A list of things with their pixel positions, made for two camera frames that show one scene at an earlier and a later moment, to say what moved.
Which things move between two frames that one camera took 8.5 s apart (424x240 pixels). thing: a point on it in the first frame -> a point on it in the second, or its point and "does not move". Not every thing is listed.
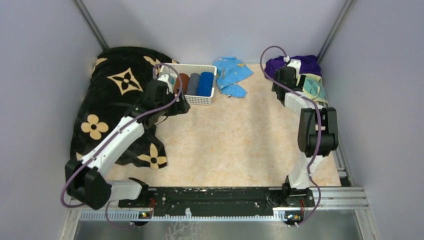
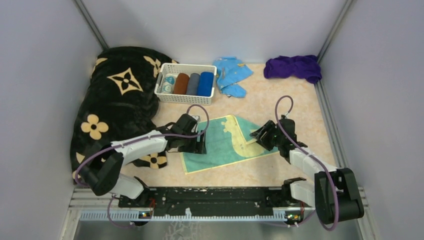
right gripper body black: [301, 82] -> [270, 138]
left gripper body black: [177, 107] -> [191, 145]
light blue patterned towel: [230, 70] does not move
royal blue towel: [205, 84] does not move
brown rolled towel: [185, 83] does not move
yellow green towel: [314, 88] -> [229, 142]
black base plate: [223, 201] does not move
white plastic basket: [189, 69] does not move
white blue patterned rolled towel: [171, 79] does not move
